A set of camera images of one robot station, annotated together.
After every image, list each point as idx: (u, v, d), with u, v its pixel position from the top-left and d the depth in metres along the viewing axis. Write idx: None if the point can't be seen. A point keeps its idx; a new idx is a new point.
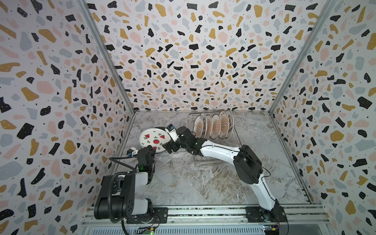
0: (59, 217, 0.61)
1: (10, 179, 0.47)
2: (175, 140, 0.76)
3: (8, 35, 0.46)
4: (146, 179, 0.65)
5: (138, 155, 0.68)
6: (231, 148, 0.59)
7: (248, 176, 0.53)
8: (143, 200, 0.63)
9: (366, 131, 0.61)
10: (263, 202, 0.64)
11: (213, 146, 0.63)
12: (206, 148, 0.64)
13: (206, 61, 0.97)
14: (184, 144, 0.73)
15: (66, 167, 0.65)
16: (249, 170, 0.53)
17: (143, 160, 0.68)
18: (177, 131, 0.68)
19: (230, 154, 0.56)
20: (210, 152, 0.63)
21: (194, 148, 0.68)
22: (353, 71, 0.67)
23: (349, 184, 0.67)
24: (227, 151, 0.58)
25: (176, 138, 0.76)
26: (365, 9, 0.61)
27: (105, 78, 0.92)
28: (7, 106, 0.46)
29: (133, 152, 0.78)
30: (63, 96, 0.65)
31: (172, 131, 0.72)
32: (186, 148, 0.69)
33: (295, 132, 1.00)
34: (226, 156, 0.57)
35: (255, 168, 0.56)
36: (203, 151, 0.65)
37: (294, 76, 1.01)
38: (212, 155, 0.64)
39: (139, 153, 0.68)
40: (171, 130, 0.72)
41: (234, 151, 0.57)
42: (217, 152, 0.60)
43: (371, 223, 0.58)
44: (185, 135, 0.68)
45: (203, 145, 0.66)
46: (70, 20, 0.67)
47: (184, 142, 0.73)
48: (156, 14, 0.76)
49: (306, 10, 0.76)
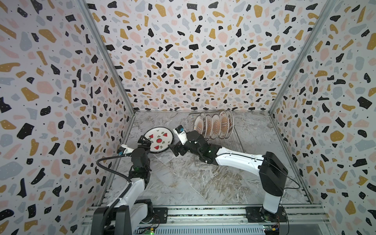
0: (59, 217, 0.61)
1: (10, 179, 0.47)
2: (183, 143, 0.69)
3: (8, 35, 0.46)
4: (142, 183, 0.60)
5: (132, 157, 0.61)
6: (252, 156, 0.52)
7: (277, 189, 0.46)
8: (143, 204, 0.63)
9: (366, 131, 0.61)
10: (270, 206, 0.62)
11: (230, 154, 0.56)
12: (223, 156, 0.57)
13: (206, 61, 0.97)
14: (198, 152, 0.65)
15: (66, 167, 0.65)
16: (277, 182, 0.47)
17: (138, 161, 0.61)
18: (188, 137, 0.60)
19: (252, 163, 0.50)
20: (227, 160, 0.56)
21: (207, 157, 0.61)
22: (353, 71, 0.67)
23: (349, 183, 0.67)
24: (248, 159, 0.51)
25: (185, 141, 0.69)
26: (365, 9, 0.61)
27: (105, 78, 0.92)
28: (8, 106, 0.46)
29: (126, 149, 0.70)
30: (63, 97, 0.65)
31: (181, 134, 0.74)
32: (199, 156, 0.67)
33: (295, 132, 1.00)
34: (248, 165, 0.51)
35: (281, 179, 0.49)
36: (220, 158, 0.58)
37: (294, 76, 1.01)
38: (231, 164, 0.57)
39: (132, 155, 0.62)
40: (180, 132, 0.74)
41: (257, 160, 0.50)
42: (236, 160, 0.53)
43: (371, 223, 0.58)
44: (198, 142, 0.60)
45: (219, 153, 0.58)
46: (70, 20, 0.67)
47: (197, 148, 0.65)
48: (156, 14, 0.76)
49: (306, 11, 0.76)
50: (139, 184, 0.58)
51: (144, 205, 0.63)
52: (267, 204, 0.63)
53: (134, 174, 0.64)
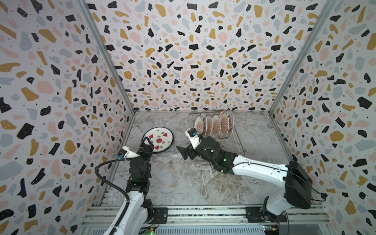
0: (59, 217, 0.61)
1: (10, 179, 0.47)
2: (194, 148, 0.64)
3: (8, 35, 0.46)
4: (141, 198, 0.57)
5: (130, 168, 0.58)
6: (274, 166, 0.48)
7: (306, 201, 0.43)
8: (142, 211, 0.62)
9: (366, 131, 0.61)
10: (275, 209, 0.61)
11: (249, 163, 0.52)
12: (241, 166, 0.53)
13: (206, 61, 0.97)
14: (213, 160, 0.62)
15: (66, 167, 0.65)
16: (306, 194, 0.44)
17: (136, 173, 0.57)
18: (203, 145, 0.55)
19: (276, 174, 0.46)
20: (246, 170, 0.53)
21: (223, 167, 0.57)
22: (353, 71, 0.67)
23: (349, 184, 0.67)
24: (270, 170, 0.48)
25: (197, 146, 0.64)
26: (365, 9, 0.61)
27: (105, 78, 0.92)
28: (8, 106, 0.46)
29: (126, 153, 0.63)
30: (63, 97, 0.65)
31: (194, 137, 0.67)
32: (213, 164, 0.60)
33: (295, 132, 1.00)
34: (271, 176, 0.47)
35: (308, 191, 0.45)
36: (237, 169, 0.54)
37: (294, 76, 1.01)
38: (248, 174, 0.54)
39: (131, 166, 0.58)
40: (193, 135, 0.74)
41: (281, 171, 0.46)
42: (257, 171, 0.50)
43: (371, 223, 0.58)
44: (215, 151, 0.56)
45: (236, 163, 0.54)
46: (70, 20, 0.67)
47: (212, 157, 0.60)
48: (156, 14, 0.76)
49: (306, 11, 0.76)
50: (138, 199, 0.55)
51: (144, 209, 0.62)
52: (271, 205, 0.61)
53: (133, 183, 0.61)
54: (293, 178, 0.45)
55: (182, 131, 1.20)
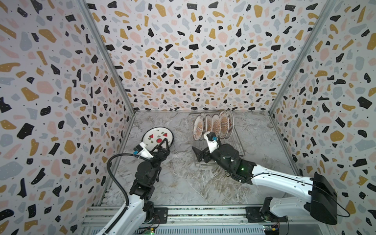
0: (59, 217, 0.61)
1: (11, 179, 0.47)
2: (211, 152, 0.63)
3: (8, 35, 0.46)
4: (140, 205, 0.56)
5: (137, 172, 0.56)
6: (298, 178, 0.47)
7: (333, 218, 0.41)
8: (141, 213, 0.61)
9: (366, 131, 0.61)
10: (278, 212, 0.61)
11: (270, 174, 0.51)
12: (261, 176, 0.52)
13: (206, 61, 0.97)
14: (230, 169, 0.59)
15: (66, 167, 0.65)
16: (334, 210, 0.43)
17: (141, 178, 0.55)
18: None
19: (300, 187, 0.45)
20: (266, 181, 0.51)
21: (241, 176, 0.56)
22: (353, 71, 0.67)
23: (349, 184, 0.67)
24: (294, 182, 0.46)
25: (213, 150, 0.63)
26: (365, 9, 0.61)
27: (105, 78, 0.92)
28: (8, 106, 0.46)
29: (141, 152, 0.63)
30: (63, 97, 0.65)
31: (213, 142, 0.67)
32: (230, 173, 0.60)
33: (295, 132, 1.00)
34: (294, 189, 0.45)
35: (334, 206, 0.44)
36: (257, 179, 0.53)
37: (294, 76, 1.01)
38: (270, 185, 0.52)
39: (138, 170, 0.57)
40: (211, 140, 0.72)
41: (305, 184, 0.45)
42: (278, 183, 0.48)
43: (371, 223, 0.58)
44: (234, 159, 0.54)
45: (256, 174, 0.53)
46: (70, 20, 0.67)
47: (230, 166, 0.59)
48: (156, 14, 0.76)
49: (306, 11, 0.76)
50: (137, 206, 0.55)
51: (143, 212, 0.62)
52: (276, 207, 0.61)
53: (137, 186, 0.61)
54: (318, 193, 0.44)
55: (182, 131, 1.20)
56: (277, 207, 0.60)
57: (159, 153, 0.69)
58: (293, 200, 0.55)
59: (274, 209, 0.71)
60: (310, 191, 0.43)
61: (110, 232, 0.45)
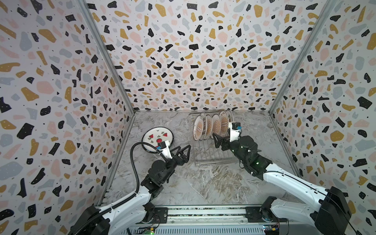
0: (59, 217, 0.61)
1: (10, 179, 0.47)
2: (231, 140, 0.65)
3: (8, 35, 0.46)
4: (147, 199, 0.57)
5: (152, 168, 0.58)
6: (312, 186, 0.46)
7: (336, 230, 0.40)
8: (141, 210, 0.61)
9: (366, 131, 0.61)
10: (279, 212, 0.61)
11: (284, 175, 0.51)
12: (274, 174, 0.53)
13: (206, 61, 0.97)
14: (245, 160, 0.62)
15: (66, 167, 0.65)
16: (338, 223, 0.40)
17: (152, 176, 0.57)
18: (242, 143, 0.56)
19: (312, 194, 0.44)
20: (278, 180, 0.51)
21: (254, 169, 0.57)
22: (353, 71, 0.67)
23: (349, 184, 0.67)
24: (307, 188, 0.46)
25: (234, 139, 0.65)
26: (365, 9, 0.61)
27: (105, 78, 0.92)
28: (7, 106, 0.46)
29: (163, 149, 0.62)
30: (63, 97, 0.65)
31: (235, 131, 0.72)
32: (244, 164, 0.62)
33: (295, 132, 1.00)
34: (306, 195, 0.45)
35: (341, 220, 0.43)
36: (269, 176, 0.53)
37: (294, 76, 1.01)
38: (279, 184, 0.52)
39: (152, 167, 0.58)
40: (234, 128, 0.72)
41: (318, 192, 0.44)
42: (291, 184, 0.48)
43: (371, 223, 0.58)
44: (251, 152, 0.55)
45: (270, 170, 0.54)
46: (70, 20, 0.67)
47: (246, 157, 0.59)
48: (156, 14, 0.76)
49: (306, 10, 0.76)
50: (144, 198, 0.56)
51: (143, 210, 0.62)
52: (277, 206, 0.62)
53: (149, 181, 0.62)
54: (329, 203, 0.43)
55: (182, 131, 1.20)
56: (277, 207, 0.61)
57: (178, 157, 0.68)
58: (300, 206, 0.54)
59: (273, 208, 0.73)
60: (320, 200, 0.42)
61: (115, 210, 0.46)
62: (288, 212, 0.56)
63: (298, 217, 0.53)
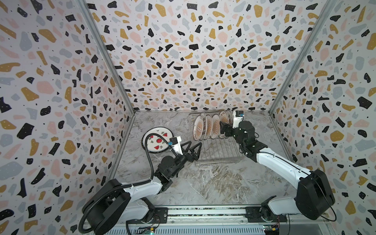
0: (59, 217, 0.61)
1: (10, 179, 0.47)
2: (233, 127, 0.71)
3: (8, 35, 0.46)
4: (157, 189, 0.60)
5: (161, 163, 0.60)
6: (298, 167, 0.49)
7: (312, 207, 0.42)
8: (143, 206, 0.62)
9: (366, 131, 0.61)
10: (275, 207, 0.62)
11: (274, 156, 0.55)
12: (265, 154, 0.57)
13: (206, 61, 0.97)
14: (242, 142, 0.66)
15: (66, 167, 0.65)
16: (315, 201, 0.42)
17: (162, 171, 0.58)
18: (240, 125, 0.62)
19: (295, 173, 0.47)
20: (268, 160, 0.55)
21: (249, 150, 0.62)
22: (353, 71, 0.67)
23: (349, 184, 0.67)
24: (292, 167, 0.49)
25: (236, 127, 0.71)
26: (365, 9, 0.61)
27: (105, 78, 0.92)
28: (7, 106, 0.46)
29: (174, 145, 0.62)
30: (63, 96, 0.65)
31: (238, 118, 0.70)
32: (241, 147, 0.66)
33: (295, 132, 1.00)
34: (288, 173, 0.48)
35: (319, 200, 0.44)
36: (260, 157, 0.58)
37: (294, 76, 1.01)
38: (269, 166, 0.56)
39: (162, 162, 0.60)
40: (238, 115, 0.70)
41: (301, 172, 0.47)
42: (277, 165, 0.52)
43: (371, 223, 0.58)
44: (247, 132, 0.61)
45: (263, 151, 0.58)
46: (70, 20, 0.67)
47: (243, 138, 0.65)
48: (156, 14, 0.76)
49: (306, 10, 0.76)
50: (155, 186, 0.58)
51: (146, 207, 0.62)
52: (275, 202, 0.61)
53: (159, 174, 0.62)
54: (310, 182, 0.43)
55: (182, 131, 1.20)
56: (273, 202, 0.62)
57: (188, 153, 0.69)
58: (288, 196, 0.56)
59: (270, 203, 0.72)
60: (301, 177, 0.45)
61: (134, 187, 0.49)
62: (282, 205, 0.57)
63: (288, 207, 0.54)
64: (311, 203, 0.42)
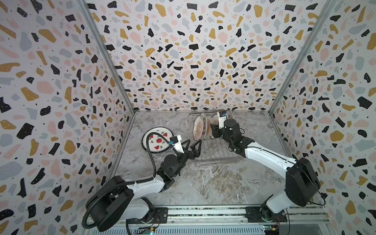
0: (59, 217, 0.61)
1: (10, 179, 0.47)
2: (221, 127, 0.73)
3: (8, 35, 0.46)
4: (159, 187, 0.60)
5: (164, 161, 0.60)
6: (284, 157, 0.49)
7: (301, 196, 0.44)
8: (144, 205, 0.62)
9: (366, 131, 0.61)
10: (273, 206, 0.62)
11: (261, 149, 0.56)
12: (252, 149, 0.58)
13: (206, 61, 0.97)
14: (229, 139, 0.67)
15: (66, 167, 0.65)
16: (303, 190, 0.44)
17: (165, 169, 0.59)
18: (225, 124, 0.64)
19: (282, 164, 0.48)
20: (256, 154, 0.56)
21: (237, 146, 0.63)
22: (353, 71, 0.67)
23: (349, 184, 0.67)
24: (278, 158, 0.51)
25: (223, 126, 0.72)
26: (365, 9, 0.61)
27: (105, 78, 0.92)
28: (7, 106, 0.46)
29: (175, 144, 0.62)
30: (62, 96, 0.64)
31: (222, 118, 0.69)
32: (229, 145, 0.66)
33: (295, 132, 1.00)
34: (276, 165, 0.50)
35: (308, 188, 0.46)
36: (248, 152, 0.59)
37: (294, 76, 1.01)
38: (257, 159, 0.57)
39: (165, 161, 0.60)
40: (222, 116, 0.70)
41: (288, 162, 0.49)
42: (265, 157, 0.53)
43: (371, 223, 0.58)
44: (233, 129, 0.62)
45: (249, 146, 0.60)
46: (70, 20, 0.67)
47: (229, 136, 0.67)
48: (156, 14, 0.76)
49: (306, 10, 0.76)
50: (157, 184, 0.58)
51: (147, 207, 0.62)
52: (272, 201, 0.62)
53: (162, 172, 0.66)
54: (296, 171, 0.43)
55: (182, 131, 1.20)
56: (270, 202, 0.63)
57: (190, 152, 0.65)
58: None
59: (269, 204, 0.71)
60: (288, 167, 0.47)
61: (137, 184, 0.50)
62: (280, 204, 0.58)
63: (286, 205, 0.55)
64: (299, 191, 0.44)
